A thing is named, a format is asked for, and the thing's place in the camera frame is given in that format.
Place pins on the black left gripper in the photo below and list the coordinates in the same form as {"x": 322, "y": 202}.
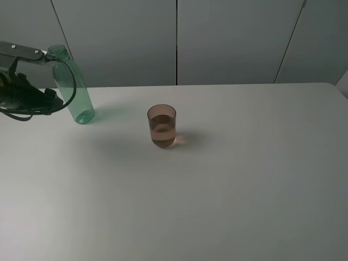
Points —
{"x": 18, "y": 94}

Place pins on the green transparent plastic bottle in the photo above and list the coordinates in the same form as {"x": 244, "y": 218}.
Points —
{"x": 69, "y": 79}

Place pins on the pink transparent plastic cup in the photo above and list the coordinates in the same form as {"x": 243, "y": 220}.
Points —
{"x": 162, "y": 124}

